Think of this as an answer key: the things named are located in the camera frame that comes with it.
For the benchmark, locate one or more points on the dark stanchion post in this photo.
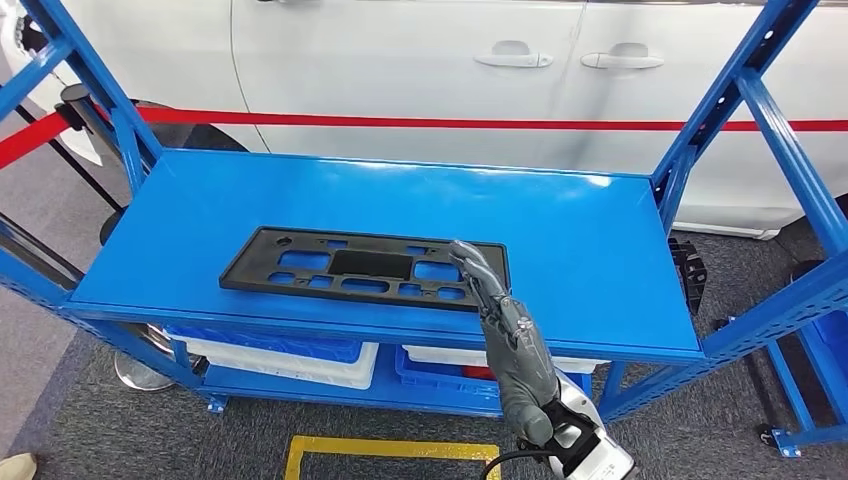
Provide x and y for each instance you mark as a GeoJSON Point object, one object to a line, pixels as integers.
{"type": "Point", "coordinates": [74, 102]}

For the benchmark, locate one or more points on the blue metal shelf rack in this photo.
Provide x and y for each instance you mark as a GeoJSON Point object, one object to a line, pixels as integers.
{"type": "Point", "coordinates": [792, 391]}
{"type": "Point", "coordinates": [397, 199]}

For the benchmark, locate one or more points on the red item in bin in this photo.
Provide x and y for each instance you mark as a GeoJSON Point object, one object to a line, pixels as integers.
{"type": "Point", "coordinates": [478, 373]}

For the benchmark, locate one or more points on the short red barrier belt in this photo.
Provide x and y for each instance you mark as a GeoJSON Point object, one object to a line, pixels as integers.
{"type": "Point", "coordinates": [26, 142]}

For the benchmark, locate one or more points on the white car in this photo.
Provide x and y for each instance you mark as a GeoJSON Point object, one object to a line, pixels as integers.
{"type": "Point", "coordinates": [397, 66]}

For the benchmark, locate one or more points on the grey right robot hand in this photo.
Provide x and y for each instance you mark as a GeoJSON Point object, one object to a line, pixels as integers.
{"type": "Point", "coordinates": [520, 371]}

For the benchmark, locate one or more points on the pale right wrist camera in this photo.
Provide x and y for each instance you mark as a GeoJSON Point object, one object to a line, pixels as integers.
{"type": "Point", "coordinates": [570, 434]}

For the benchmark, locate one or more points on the white plastic bin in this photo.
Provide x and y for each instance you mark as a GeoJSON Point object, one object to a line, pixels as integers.
{"type": "Point", "coordinates": [291, 372]}
{"type": "Point", "coordinates": [450, 358]}

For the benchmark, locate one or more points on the black car tyre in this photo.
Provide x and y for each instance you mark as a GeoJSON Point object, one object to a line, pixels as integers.
{"type": "Point", "coordinates": [192, 136]}

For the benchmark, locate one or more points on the blue plastic bin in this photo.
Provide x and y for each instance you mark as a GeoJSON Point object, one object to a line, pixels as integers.
{"type": "Point", "coordinates": [265, 344]}
{"type": "Point", "coordinates": [430, 381]}

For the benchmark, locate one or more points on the long red barrier belt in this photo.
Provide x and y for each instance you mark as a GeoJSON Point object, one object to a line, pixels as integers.
{"type": "Point", "coordinates": [464, 123]}

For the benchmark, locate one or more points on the thin black pole with base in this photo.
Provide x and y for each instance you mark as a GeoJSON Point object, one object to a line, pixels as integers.
{"type": "Point", "coordinates": [66, 158]}

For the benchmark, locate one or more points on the stanchion with chrome base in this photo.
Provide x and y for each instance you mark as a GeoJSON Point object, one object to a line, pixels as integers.
{"type": "Point", "coordinates": [142, 374]}

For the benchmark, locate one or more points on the black ribbed plastic box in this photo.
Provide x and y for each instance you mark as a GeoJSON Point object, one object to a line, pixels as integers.
{"type": "Point", "coordinates": [689, 275]}

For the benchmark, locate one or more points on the black plastic frame part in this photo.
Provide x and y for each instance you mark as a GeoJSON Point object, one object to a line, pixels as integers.
{"type": "Point", "coordinates": [371, 265]}

